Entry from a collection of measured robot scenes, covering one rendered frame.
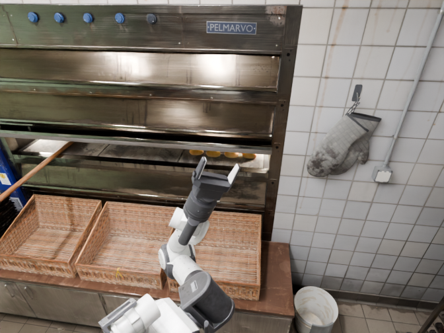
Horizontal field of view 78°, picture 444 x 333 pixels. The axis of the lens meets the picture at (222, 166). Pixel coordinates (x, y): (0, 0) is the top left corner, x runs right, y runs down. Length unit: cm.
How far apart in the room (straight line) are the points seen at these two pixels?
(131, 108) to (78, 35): 46
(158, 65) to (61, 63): 56
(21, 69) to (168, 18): 94
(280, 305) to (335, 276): 76
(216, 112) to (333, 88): 64
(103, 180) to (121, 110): 59
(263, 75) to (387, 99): 65
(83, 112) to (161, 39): 69
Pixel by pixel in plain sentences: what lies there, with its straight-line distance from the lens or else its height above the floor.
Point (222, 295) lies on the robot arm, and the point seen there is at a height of 137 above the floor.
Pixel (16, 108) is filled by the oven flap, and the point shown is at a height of 153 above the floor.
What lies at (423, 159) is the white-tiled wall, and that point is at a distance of 193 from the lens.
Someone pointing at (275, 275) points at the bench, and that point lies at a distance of 198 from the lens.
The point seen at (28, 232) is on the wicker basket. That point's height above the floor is 63.
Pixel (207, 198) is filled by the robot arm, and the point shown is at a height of 164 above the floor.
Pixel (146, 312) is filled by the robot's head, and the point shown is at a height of 150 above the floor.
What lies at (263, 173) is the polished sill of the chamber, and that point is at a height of 118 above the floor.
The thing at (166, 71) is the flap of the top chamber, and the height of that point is 179.
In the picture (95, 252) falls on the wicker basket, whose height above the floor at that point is 62.
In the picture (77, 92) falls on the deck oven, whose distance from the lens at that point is 190.
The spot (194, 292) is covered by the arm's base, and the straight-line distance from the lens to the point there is 89.
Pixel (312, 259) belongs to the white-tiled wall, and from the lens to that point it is 232.
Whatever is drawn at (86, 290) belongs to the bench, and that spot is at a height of 56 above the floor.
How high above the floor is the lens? 215
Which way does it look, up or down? 32 degrees down
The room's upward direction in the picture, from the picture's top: straight up
